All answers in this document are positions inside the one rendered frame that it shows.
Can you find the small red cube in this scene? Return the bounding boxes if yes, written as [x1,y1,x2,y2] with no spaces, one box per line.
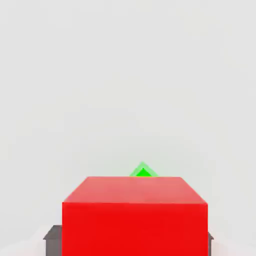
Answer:
[61,176,209,256]

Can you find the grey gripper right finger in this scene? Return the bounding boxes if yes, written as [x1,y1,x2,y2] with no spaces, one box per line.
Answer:
[207,231,227,256]

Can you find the small green cube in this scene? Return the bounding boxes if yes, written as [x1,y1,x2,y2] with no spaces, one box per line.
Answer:
[128,161,159,178]

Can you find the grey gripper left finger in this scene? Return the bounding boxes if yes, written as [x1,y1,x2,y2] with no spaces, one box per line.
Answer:
[29,225,63,256]

